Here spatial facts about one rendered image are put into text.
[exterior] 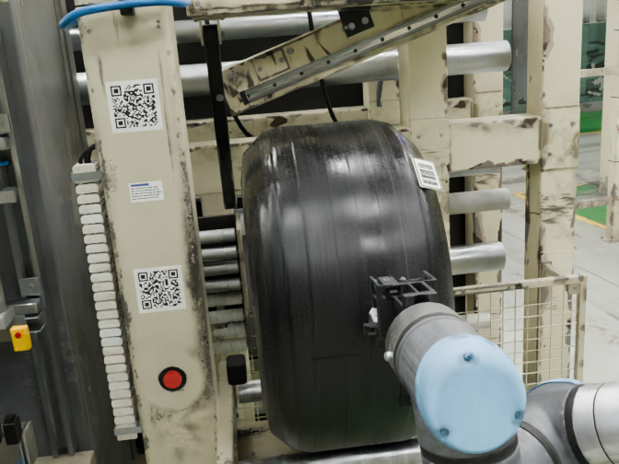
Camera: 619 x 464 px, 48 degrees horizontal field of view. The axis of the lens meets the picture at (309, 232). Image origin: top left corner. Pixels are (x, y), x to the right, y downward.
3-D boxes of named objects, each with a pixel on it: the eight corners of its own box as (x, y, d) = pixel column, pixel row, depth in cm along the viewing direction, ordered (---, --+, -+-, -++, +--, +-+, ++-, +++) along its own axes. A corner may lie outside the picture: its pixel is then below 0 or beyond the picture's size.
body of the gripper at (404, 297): (426, 269, 86) (457, 292, 74) (430, 335, 88) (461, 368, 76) (365, 275, 86) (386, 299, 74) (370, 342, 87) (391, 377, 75)
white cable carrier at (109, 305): (117, 441, 119) (71, 165, 106) (121, 425, 123) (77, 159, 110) (143, 437, 119) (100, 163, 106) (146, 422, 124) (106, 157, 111)
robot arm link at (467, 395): (435, 475, 59) (415, 364, 57) (400, 414, 71) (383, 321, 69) (542, 449, 59) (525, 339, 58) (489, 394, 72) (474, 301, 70)
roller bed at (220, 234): (165, 365, 157) (147, 237, 149) (170, 337, 171) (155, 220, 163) (253, 354, 159) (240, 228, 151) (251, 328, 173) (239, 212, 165)
